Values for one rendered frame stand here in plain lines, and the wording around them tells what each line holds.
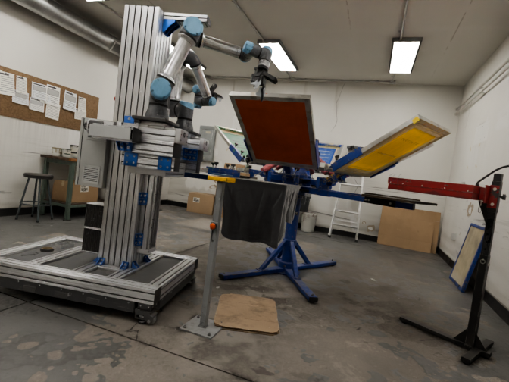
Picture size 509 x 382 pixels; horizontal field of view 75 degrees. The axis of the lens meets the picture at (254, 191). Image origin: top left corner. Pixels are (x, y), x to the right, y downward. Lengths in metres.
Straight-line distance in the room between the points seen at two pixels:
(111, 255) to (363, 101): 5.57
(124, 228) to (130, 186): 0.30
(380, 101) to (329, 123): 1.01
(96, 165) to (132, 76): 0.66
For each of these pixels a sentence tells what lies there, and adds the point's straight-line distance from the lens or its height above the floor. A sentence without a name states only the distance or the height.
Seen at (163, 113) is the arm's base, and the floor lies 1.30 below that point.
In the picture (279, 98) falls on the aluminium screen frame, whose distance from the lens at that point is 2.33.
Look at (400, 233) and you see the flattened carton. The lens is 6.70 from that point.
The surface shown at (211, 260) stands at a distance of 2.11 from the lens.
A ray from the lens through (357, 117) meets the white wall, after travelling 6.90.
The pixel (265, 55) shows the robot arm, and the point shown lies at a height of 1.76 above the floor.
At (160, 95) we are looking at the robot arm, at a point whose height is 1.38.
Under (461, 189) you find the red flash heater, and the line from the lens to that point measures 2.52.
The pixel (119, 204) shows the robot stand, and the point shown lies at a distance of 2.50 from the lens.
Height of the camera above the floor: 1.00
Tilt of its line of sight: 3 degrees down
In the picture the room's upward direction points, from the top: 7 degrees clockwise
